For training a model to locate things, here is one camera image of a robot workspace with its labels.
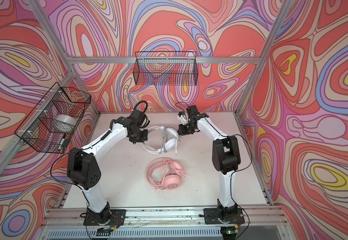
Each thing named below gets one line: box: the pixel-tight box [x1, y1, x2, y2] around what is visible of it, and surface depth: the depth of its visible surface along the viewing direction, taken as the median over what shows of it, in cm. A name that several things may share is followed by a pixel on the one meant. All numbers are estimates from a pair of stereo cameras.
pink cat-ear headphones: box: [146, 157, 186, 191], surface depth 82 cm
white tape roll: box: [53, 114, 78, 133], surface depth 74 cm
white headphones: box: [141, 126, 179, 154], surface depth 84 cm
